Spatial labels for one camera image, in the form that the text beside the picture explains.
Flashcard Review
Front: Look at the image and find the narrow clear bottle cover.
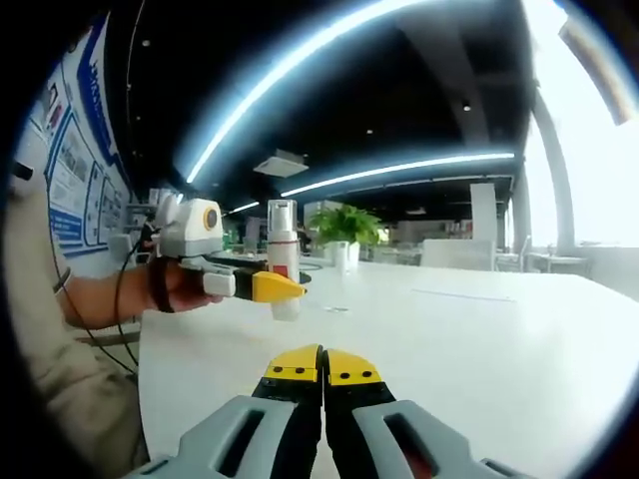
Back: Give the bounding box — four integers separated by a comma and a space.
331, 240, 350, 274

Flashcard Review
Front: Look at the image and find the ceiling air conditioning unit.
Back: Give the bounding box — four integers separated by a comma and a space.
253, 148, 310, 179

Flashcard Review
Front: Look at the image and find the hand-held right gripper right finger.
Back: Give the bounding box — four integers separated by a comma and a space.
321, 347, 538, 479

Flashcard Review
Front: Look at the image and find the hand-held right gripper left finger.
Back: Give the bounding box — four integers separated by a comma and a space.
124, 342, 325, 479

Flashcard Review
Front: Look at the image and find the blue white wall poster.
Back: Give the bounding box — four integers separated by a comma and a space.
24, 12, 134, 258

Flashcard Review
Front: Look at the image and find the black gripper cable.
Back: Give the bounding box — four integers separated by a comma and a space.
47, 174, 161, 375

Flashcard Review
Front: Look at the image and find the white pump bottle red label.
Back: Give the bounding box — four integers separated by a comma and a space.
267, 198, 303, 321

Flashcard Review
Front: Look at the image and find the curved ceiling light strip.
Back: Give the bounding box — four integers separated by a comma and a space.
279, 152, 515, 199
184, 0, 440, 185

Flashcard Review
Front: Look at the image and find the potted green plant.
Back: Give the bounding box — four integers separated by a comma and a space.
308, 204, 388, 263

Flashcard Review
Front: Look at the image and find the white pillar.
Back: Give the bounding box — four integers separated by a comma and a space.
469, 183, 498, 243

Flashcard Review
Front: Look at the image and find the person's beige shirt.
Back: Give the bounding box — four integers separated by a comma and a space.
4, 189, 151, 475

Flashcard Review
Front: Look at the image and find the wide clear bottle cover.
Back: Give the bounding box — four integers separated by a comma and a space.
267, 198, 299, 244

